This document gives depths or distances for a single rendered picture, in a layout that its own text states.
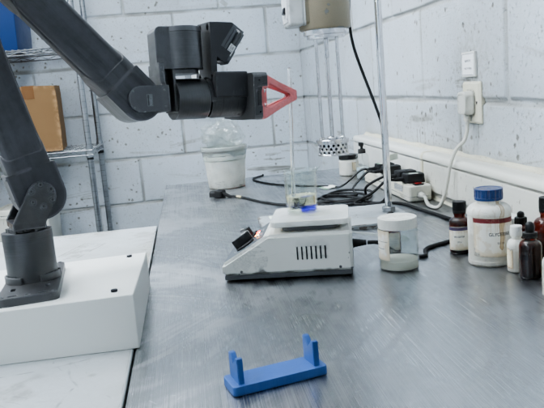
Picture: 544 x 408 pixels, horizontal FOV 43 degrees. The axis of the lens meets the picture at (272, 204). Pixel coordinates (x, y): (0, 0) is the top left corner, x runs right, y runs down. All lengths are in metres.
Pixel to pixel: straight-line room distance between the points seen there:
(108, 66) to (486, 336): 0.57
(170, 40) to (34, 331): 0.42
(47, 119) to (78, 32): 2.18
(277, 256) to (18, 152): 0.40
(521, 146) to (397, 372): 0.70
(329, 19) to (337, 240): 0.50
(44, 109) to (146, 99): 2.18
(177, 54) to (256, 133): 2.47
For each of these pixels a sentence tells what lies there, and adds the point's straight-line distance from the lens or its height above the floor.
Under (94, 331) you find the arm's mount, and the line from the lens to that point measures 0.83.
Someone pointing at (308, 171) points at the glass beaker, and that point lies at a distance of 1.05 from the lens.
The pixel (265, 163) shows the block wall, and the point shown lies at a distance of 3.44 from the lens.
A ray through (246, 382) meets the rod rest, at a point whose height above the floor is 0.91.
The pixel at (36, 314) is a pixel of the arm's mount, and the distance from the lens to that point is 0.83.
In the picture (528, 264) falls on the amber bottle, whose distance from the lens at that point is 1.00.
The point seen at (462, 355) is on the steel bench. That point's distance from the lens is 0.75.
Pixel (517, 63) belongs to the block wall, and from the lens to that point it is 1.31.
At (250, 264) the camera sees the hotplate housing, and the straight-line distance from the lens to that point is 1.04.
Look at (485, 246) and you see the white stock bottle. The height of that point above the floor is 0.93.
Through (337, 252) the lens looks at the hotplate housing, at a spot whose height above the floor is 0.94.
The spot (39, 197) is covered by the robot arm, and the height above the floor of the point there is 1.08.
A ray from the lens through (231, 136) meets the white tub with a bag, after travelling 2.02.
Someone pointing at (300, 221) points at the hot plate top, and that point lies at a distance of 1.02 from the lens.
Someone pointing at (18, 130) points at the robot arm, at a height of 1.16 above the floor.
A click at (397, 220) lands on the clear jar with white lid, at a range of 1.02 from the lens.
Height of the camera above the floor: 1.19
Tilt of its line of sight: 10 degrees down
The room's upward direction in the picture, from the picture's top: 5 degrees counter-clockwise
